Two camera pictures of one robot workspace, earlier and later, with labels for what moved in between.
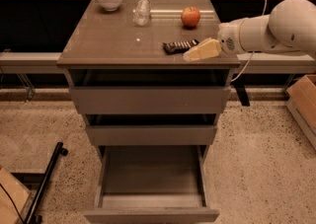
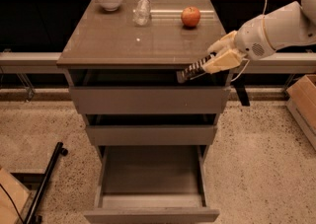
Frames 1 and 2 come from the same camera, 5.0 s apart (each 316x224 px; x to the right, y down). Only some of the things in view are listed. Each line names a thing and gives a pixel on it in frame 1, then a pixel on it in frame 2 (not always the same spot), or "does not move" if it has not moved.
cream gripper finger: (206, 50) -> (226, 60)
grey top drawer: (150, 91) does not move
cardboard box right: (301, 99) does not move
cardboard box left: (14, 198) does not move
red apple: (191, 17) does not move
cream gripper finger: (204, 41) -> (225, 43)
